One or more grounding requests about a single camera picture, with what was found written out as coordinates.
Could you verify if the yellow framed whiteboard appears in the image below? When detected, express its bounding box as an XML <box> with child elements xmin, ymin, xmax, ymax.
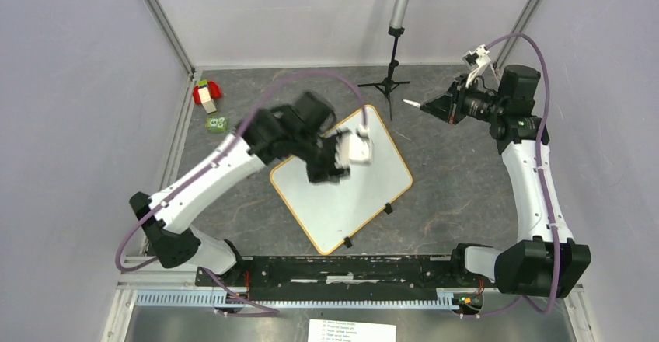
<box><xmin>270</xmin><ymin>104</ymin><xmax>413</xmax><ymax>255</ymax></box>

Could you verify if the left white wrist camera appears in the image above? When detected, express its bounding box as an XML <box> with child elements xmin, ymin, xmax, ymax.
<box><xmin>334</xmin><ymin>124</ymin><xmax>374</xmax><ymax>168</ymax></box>

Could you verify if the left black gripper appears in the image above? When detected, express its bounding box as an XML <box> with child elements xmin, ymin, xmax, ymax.
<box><xmin>293</xmin><ymin>129</ymin><xmax>353</xmax><ymax>185</ymax></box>

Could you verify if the green toy block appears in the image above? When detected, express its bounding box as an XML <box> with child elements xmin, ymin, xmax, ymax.
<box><xmin>205</xmin><ymin>116</ymin><xmax>229</xmax><ymax>133</ymax></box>

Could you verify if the red toy with block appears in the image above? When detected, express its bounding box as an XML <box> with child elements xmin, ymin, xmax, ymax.
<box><xmin>192</xmin><ymin>80</ymin><xmax>223</xmax><ymax>114</ymax></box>

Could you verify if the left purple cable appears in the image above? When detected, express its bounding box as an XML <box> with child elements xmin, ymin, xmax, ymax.
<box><xmin>113</xmin><ymin>69</ymin><xmax>371</xmax><ymax>318</ymax></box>

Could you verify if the black tripod stand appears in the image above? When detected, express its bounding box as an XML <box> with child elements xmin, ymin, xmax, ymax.
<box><xmin>357</xmin><ymin>27</ymin><xmax>411</xmax><ymax>120</ymax></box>

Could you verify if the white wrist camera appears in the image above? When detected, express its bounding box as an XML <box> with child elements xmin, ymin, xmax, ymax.
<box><xmin>462</xmin><ymin>44</ymin><xmax>491</xmax><ymax>87</ymax></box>
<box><xmin>334</xmin><ymin>124</ymin><xmax>374</xmax><ymax>168</ymax></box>

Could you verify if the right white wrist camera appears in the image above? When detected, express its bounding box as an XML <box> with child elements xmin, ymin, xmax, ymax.
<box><xmin>462</xmin><ymin>44</ymin><xmax>491</xmax><ymax>87</ymax></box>

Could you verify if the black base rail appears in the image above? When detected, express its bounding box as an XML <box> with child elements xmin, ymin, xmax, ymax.
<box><xmin>218</xmin><ymin>255</ymin><xmax>496</xmax><ymax>302</ymax></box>

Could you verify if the slotted cable duct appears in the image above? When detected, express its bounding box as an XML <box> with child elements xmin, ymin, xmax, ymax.
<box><xmin>134</xmin><ymin>290</ymin><xmax>459</xmax><ymax>311</ymax></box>

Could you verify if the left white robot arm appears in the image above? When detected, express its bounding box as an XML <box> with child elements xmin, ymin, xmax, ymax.
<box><xmin>129</xmin><ymin>92</ymin><xmax>354</xmax><ymax>286</ymax></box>

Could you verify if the red whiteboard marker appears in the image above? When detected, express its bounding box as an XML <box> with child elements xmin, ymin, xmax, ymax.
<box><xmin>403</xmin><ymin>99</ymin><xmax>421</xmax><ymax>108</ymax></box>

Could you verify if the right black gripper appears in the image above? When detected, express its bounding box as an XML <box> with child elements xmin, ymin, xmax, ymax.
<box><xmin>420</xmin><ymin>73</ymin><xmax>505</xmax><ymax>125</ymax></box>

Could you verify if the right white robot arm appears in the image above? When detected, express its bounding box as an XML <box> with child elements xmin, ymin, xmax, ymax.
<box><xmin>420</xmin><ymin>65</ymin><xmax>591</xmax><ymax>298</ymax></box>

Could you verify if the white paper sheet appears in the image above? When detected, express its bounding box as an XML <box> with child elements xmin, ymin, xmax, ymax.
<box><xmin>307</xmin><ymin>319</ymin><xmax>396</xmax><ymax>342</ymax></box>

